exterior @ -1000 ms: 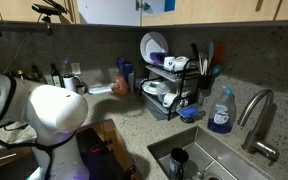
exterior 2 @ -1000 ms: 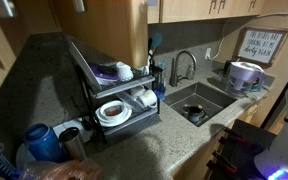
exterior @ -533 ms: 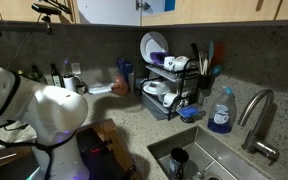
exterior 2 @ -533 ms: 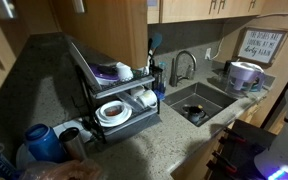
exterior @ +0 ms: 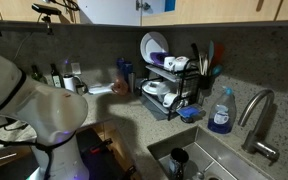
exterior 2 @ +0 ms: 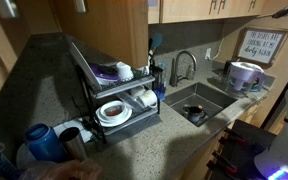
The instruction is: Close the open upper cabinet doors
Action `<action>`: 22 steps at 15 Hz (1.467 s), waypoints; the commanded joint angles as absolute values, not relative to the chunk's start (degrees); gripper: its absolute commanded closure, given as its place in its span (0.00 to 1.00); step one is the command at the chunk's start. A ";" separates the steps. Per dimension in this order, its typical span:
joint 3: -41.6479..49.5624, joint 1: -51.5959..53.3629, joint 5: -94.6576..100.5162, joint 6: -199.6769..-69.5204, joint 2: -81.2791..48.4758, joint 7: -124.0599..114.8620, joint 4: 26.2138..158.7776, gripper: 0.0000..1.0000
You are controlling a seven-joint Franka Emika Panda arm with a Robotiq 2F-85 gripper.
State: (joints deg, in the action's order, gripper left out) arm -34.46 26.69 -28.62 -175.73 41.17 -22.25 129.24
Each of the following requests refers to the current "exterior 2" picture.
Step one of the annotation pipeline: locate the framed text sign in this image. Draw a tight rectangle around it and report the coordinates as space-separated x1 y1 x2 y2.
233 27 288 67

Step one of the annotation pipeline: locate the water filter pitcher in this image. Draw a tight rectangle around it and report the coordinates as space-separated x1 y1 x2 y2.
223 60 267 98

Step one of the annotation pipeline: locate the black round container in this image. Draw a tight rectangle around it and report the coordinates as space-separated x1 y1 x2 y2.
221 59 237 75

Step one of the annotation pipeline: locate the stainless steel sink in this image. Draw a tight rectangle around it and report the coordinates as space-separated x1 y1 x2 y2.
162 81 239 129

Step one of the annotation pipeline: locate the brushed steel faucet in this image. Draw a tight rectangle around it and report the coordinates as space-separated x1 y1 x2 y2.
168 49 198 88

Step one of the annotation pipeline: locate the blue spatula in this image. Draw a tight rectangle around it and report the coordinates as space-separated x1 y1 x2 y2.
148 32 164 67

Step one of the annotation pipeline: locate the black red bar clamp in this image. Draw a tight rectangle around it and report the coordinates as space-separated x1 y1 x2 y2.
218 127 249 147
206 150 239 176

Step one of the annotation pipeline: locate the black mug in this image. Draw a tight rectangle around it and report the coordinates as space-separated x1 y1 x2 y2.
184 104 209 126

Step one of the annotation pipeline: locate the black robot mounting stand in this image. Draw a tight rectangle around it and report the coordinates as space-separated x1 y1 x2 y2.
204 118 279 180

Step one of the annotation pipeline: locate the black utensil holder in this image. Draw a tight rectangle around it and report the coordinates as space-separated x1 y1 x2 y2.
148 64 165 89

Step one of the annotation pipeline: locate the blue dish soap bottle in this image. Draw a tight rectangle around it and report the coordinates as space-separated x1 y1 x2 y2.
152 61 168 102

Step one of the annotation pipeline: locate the white mug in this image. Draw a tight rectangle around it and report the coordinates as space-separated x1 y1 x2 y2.
137 88 159 109

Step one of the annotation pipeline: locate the small white cup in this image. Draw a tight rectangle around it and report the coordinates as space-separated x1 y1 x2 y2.
115 61 135 82

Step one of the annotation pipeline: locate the black two-tier dish rack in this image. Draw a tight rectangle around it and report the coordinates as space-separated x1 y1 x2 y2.
73 63 167 144

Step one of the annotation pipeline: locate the translucent plastic container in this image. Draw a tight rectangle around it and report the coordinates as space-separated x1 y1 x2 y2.
115 89 142 113

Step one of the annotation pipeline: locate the purple bowl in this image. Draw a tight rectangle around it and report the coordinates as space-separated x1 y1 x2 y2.
88 63 120 87

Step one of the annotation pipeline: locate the grey drying mat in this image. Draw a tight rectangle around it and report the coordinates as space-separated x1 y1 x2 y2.
92 111 162 152

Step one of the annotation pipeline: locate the large white dinner plate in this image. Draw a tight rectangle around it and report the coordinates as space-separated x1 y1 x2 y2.
67 37 104 93

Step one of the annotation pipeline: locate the white paper sheet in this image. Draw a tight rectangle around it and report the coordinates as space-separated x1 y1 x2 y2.
52 118 94 144

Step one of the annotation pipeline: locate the stainless steel tumbler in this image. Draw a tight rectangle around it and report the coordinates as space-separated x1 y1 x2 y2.
58 126 89 162

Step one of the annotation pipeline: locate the orange plastic bag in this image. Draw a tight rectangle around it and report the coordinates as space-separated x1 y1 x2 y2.
17 158 103 180

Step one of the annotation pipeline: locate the blue water bottle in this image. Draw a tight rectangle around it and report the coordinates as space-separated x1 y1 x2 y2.
24 122 68 164

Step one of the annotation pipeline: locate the small white plate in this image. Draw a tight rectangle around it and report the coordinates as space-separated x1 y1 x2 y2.
15 143 31 169

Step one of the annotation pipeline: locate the silver cabinet door handle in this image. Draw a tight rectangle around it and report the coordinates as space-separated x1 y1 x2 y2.
0 0 20 19
248 0 258 13
208 0 218 15
217 0 227 15
72 0 88 14

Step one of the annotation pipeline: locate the white power cable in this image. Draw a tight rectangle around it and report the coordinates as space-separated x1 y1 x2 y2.
210 23 226 62

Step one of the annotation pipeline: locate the white wall outlet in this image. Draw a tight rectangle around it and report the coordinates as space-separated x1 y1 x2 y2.
204 47 213 61

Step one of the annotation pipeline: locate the wooden upper cabinet frame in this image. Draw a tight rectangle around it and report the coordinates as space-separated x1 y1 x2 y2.
147 0 161 25

